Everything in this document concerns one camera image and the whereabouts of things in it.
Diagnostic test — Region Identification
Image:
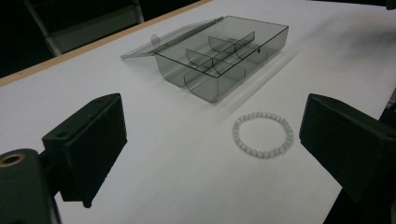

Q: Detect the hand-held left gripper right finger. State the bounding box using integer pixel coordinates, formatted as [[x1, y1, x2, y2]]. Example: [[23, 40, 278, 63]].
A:
[[299, 92, 396, 203]]

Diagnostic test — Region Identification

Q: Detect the grey metal stand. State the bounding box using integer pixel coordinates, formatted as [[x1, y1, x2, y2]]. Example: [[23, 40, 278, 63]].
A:
[[22, 0, 146, 58]]

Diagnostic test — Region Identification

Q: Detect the clear grey compartment box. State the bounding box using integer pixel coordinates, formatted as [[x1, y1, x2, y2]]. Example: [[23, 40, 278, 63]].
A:
[[120, 15, 290, 104]]

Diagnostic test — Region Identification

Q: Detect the white bead bracelet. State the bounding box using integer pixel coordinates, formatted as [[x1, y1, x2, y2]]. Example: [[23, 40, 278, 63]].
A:
[[232, 111, 294, 159]]

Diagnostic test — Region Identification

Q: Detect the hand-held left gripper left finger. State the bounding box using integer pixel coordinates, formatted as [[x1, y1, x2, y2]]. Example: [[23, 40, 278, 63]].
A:
[[41, 92, 128, 209]]

